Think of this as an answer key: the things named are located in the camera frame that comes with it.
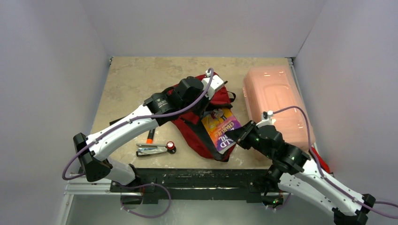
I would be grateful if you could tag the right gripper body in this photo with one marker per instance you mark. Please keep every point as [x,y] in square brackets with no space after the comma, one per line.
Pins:
[245,135]

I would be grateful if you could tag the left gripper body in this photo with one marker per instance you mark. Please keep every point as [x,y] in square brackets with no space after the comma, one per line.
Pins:
[200,106]

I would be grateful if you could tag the purple Roald Dahl book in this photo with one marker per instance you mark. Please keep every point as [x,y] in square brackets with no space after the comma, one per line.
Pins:
[217,122]

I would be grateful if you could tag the red backpack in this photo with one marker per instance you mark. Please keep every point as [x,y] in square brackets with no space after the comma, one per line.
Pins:
[194,133]

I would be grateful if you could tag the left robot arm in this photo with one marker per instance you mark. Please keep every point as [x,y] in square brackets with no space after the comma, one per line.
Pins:
[93,151]

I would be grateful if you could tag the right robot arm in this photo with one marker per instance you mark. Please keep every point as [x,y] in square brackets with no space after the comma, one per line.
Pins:
[294,171]

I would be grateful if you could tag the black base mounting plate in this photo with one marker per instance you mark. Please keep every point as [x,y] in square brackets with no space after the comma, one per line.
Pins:
[271,197]

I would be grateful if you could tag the pink plastic storage box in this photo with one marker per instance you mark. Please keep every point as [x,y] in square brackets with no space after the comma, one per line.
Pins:
[274,88]

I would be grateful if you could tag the orange highlighter marker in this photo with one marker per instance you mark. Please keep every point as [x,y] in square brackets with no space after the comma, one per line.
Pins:
[150,136]

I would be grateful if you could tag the silver black stapler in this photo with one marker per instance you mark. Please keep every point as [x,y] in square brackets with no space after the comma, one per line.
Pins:
[148,149]

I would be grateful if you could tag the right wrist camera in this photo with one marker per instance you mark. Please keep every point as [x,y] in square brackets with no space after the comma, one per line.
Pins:
[266,119]

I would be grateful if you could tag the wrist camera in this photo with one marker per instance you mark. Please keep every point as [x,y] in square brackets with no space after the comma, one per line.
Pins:
[212,85]
[266,119]

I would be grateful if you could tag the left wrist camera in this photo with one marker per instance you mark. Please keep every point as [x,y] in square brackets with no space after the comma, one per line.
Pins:
[212,85]

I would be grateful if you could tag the red handled tool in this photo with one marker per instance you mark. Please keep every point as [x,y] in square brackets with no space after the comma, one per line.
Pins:
[322,163]

